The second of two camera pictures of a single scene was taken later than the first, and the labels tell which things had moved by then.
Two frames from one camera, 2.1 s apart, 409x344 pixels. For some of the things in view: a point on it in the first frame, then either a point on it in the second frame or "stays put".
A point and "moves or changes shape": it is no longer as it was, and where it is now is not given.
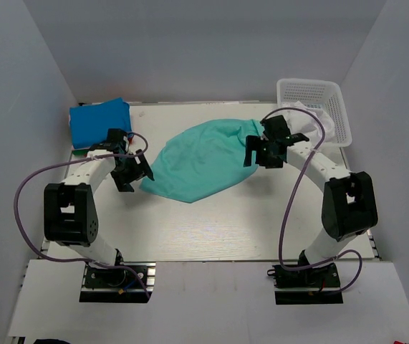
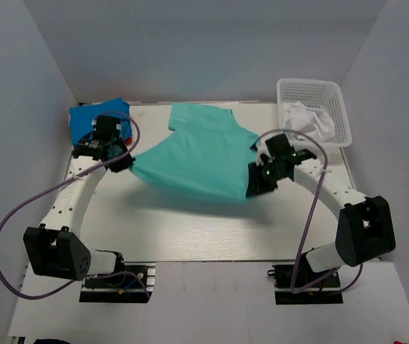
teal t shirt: [197, 160] moves or changes shape
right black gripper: [253, 144] to [256, 185]
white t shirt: [306, 124] stays put
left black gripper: [124, 182] to [123, 165]
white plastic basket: [321, 94] stays put
